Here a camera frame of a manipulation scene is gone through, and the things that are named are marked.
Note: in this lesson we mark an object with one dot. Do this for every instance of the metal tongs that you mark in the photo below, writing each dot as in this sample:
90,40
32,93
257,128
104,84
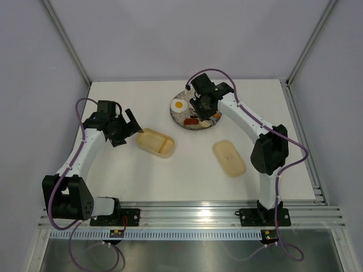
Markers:
213,120

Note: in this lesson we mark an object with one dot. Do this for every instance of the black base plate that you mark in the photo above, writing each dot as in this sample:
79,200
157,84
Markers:
121,217
249,216

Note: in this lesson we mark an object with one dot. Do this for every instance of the aluminium front rail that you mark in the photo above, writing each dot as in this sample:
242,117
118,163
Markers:
221,215

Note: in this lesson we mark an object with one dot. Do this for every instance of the beige lunch box base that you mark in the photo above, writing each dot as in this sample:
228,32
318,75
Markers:
156,143

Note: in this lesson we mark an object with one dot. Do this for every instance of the round speckled grey plate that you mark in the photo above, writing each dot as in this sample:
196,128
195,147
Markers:
179,118

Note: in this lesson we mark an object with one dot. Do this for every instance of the circuit board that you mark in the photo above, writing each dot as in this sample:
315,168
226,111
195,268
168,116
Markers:
269,237
118,233

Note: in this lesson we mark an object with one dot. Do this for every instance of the right aluminium frame post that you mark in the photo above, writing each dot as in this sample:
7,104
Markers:
324,17

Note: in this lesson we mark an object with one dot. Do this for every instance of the right side aluminium rail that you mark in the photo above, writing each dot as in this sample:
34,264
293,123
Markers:
321,197

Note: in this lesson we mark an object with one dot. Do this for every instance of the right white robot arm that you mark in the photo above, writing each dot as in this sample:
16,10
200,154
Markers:
270,146

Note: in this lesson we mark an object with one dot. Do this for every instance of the aluminium rail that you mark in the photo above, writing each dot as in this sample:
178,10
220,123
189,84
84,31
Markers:
321,197
221,215

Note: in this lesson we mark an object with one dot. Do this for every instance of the right black camera box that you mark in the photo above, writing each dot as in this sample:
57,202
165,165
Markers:
202,84

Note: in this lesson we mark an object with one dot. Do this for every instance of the right circuit board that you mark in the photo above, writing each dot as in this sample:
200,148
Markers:
269,237

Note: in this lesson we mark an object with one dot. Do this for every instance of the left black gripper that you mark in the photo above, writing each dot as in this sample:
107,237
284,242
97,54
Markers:
130,128

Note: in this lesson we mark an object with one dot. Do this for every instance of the beige lunch box lid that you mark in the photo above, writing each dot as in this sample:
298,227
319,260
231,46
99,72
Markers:
229,158

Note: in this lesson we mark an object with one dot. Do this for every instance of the left circuit board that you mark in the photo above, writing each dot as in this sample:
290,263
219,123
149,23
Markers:
118,233

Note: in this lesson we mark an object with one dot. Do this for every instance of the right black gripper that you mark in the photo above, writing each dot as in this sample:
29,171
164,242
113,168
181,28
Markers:
201,115

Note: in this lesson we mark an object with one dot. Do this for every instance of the left aluminium frame post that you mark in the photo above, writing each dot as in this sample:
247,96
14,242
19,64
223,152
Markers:
61,31

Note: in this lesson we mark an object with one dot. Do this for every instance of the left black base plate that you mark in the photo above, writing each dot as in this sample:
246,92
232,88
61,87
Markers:
121,217

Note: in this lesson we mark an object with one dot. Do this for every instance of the left black camera box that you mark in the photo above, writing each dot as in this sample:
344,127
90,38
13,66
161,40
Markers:
108,109

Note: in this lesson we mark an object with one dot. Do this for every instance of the white slotted cable duct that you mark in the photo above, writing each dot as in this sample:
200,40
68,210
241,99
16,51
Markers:
160,234

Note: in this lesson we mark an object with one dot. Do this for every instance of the black camera box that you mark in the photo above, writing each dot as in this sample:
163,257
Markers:
202,84
108,109

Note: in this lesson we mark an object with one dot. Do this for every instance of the red bacon slice toy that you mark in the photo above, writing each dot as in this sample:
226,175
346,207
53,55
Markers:
191,121

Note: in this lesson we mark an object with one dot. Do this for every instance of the aluminium frame post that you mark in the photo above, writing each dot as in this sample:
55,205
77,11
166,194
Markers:
61,31
324,17

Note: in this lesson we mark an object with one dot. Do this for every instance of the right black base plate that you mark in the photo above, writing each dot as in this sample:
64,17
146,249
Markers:
249,216

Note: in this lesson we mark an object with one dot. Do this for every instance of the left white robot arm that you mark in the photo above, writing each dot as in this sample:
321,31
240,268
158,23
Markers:
67,197

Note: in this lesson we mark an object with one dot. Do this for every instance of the toy fried egg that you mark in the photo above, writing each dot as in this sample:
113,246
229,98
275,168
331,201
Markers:
178,105

